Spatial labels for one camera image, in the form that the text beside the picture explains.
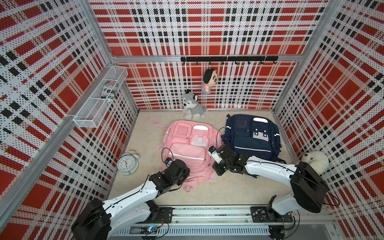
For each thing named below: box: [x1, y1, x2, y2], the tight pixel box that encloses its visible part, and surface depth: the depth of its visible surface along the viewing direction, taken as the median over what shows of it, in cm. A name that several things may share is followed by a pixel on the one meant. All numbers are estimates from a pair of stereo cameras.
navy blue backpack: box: [221, 114, 286, 164], surface depth 103 cm
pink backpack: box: [147, 118, 223, 192], surface depth 96 cm
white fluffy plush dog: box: [301, 150, 329, 175], surface depth 76 cm
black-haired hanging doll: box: [201, 68, 218, 94], surface depth 94 cm
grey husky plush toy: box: [182, 89, 208, 120], surface depth 107 cm
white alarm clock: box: [115, 149, 140, 176], surface depth 90 cm
